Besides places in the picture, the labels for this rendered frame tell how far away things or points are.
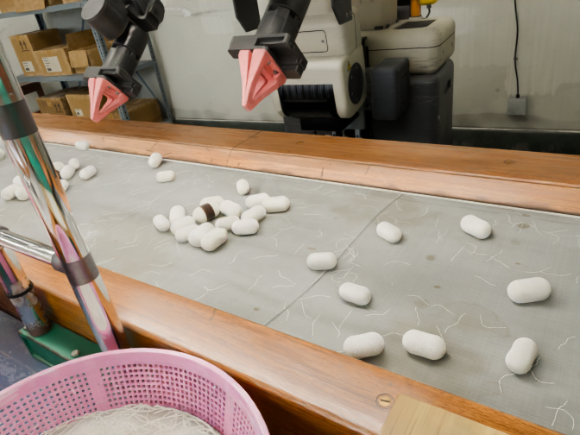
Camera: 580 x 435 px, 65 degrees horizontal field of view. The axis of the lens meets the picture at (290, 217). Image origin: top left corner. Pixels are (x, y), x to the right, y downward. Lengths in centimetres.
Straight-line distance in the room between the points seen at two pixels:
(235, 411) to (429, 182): 39
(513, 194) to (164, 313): 41
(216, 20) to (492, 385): 294
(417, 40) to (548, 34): 121
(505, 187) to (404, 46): 87
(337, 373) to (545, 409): 14
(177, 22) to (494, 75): 200
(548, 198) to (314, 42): 78
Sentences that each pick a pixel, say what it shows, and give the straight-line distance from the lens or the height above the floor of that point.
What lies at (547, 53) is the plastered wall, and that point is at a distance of 254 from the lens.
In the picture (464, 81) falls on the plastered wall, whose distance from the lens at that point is 261.
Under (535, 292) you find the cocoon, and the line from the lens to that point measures 44.
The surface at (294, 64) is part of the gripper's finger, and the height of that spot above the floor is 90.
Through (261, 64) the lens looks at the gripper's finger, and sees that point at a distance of 66.
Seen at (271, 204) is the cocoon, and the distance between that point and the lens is 59.
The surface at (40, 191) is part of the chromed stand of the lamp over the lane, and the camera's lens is 36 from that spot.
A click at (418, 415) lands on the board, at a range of 31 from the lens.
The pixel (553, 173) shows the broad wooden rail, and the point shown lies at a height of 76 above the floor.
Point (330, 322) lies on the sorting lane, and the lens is 42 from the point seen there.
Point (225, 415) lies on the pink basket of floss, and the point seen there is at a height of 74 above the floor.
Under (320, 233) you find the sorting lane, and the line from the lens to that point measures 54.
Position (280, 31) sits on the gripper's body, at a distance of 69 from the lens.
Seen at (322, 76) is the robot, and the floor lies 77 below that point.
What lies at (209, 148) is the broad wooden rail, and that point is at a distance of 82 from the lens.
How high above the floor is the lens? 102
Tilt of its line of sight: 29 degrees down
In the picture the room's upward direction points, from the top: 9 degrees counter-clockwise
